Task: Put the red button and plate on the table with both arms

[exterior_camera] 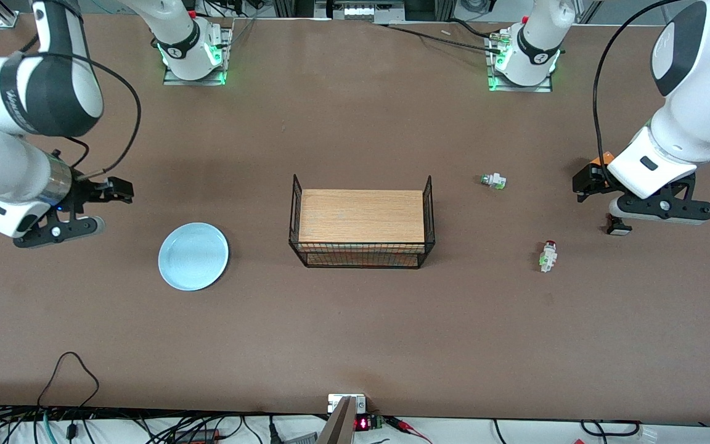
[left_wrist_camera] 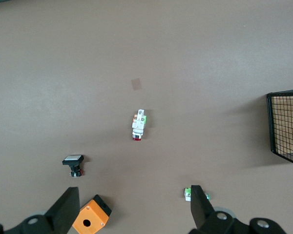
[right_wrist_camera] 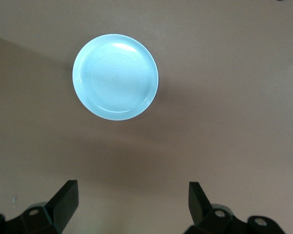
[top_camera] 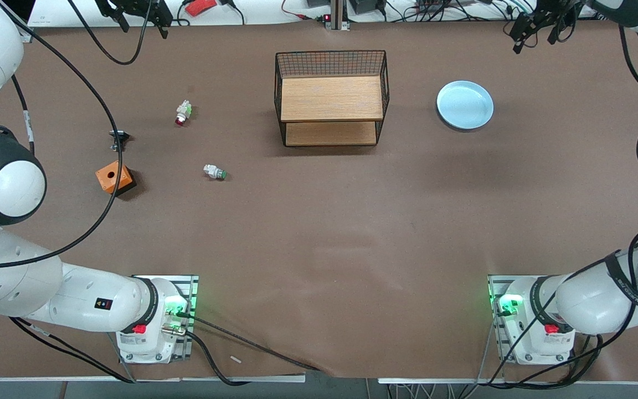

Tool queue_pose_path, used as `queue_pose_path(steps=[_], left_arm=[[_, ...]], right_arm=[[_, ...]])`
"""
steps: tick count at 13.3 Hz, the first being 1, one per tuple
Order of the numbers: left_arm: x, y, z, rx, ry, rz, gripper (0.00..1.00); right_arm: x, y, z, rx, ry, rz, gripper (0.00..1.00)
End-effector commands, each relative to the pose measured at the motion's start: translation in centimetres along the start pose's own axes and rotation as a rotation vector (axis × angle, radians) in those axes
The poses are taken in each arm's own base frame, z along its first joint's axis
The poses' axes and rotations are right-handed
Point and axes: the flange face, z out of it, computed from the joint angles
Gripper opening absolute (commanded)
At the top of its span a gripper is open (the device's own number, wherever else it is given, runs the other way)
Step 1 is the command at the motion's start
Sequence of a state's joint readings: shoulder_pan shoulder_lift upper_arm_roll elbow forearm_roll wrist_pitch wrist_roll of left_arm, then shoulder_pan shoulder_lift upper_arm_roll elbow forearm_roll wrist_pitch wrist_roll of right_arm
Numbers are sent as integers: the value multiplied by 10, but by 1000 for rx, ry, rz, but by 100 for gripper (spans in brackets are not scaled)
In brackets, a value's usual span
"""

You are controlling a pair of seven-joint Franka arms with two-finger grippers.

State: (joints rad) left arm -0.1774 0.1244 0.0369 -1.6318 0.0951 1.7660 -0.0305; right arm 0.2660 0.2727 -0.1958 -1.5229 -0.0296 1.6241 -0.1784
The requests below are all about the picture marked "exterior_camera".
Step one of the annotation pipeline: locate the red pushbutton switch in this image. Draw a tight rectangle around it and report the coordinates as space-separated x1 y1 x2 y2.
539 240 558 274

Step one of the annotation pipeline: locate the light blue plate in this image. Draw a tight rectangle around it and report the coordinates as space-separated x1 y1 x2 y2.
158 222 230 292

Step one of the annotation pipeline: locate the wooden shelf board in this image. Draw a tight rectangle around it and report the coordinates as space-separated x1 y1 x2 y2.
298 189 425 244

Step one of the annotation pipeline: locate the black power adapter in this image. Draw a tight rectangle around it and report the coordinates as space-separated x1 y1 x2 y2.
173 429 220 443

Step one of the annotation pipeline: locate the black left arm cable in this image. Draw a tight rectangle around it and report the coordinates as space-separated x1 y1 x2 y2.
592 0 685 183

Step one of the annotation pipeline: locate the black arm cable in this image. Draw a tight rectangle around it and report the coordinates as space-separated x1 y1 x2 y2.
592 0 685 183
19 51 142 181

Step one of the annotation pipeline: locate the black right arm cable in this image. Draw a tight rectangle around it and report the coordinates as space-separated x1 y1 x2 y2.
19 51 142 181

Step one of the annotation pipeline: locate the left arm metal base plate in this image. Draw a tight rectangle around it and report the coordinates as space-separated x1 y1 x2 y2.
484 31 554 94

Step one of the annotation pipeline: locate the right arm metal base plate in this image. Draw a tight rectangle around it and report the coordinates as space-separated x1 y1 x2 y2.
163 28 232 86

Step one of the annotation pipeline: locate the thin black looped cable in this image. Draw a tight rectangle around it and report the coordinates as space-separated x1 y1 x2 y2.
37 351 100 411

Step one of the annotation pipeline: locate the black wire rack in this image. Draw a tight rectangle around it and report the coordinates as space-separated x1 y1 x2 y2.
288 174 436 270

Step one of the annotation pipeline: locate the long black table cable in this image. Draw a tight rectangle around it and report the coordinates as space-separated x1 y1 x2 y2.
375 22 505 55

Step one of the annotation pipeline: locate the metal frame white connector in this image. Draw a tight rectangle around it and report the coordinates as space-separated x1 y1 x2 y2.
315 0 405 22

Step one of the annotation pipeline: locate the white metal bracket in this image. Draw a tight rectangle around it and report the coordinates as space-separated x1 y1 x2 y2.
328 393 367 414

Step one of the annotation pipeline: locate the red probe wire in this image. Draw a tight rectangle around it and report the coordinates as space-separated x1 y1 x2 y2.
386 416 435 444

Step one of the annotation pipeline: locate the grey camera pole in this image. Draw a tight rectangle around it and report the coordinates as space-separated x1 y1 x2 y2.
317 396 357 444

